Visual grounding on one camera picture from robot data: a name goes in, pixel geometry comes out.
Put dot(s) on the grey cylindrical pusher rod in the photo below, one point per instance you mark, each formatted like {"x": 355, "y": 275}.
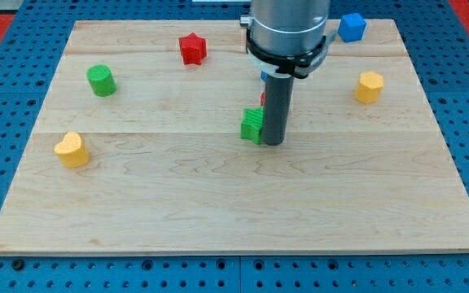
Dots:
{"x": 277, "y": 101}

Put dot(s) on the black clamp ring mount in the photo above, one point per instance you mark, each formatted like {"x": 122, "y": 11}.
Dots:
{"x": 284, "y": 66}

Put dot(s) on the green star block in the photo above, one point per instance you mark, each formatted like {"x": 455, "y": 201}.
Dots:
{"x": 252, "y": 124}

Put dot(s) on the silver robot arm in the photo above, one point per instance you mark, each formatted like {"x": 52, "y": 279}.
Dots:
{"x": 286, "y": 40}

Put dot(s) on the red star block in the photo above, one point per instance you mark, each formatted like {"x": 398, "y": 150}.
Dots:
{"x": 193, "y": 49}

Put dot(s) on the small red block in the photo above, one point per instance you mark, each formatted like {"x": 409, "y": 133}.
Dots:
{"x": 262, "y": 99}

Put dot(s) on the blue cube block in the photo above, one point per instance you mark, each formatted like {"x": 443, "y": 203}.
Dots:
{"x": 352, "y": 27}

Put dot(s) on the yellow hexagon block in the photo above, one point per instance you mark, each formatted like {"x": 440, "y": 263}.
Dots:
{"x": 369, "y": 87}

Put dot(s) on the wooden board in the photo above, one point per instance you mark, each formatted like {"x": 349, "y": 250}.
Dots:
{"x": 169, "y": 174}

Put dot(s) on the green cylinder block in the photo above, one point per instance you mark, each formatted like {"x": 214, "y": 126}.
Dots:
{"x": 101, "y": 80}

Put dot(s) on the yellow heart block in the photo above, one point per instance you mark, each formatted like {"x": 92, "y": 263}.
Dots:
{"x": 71, "y": 151}

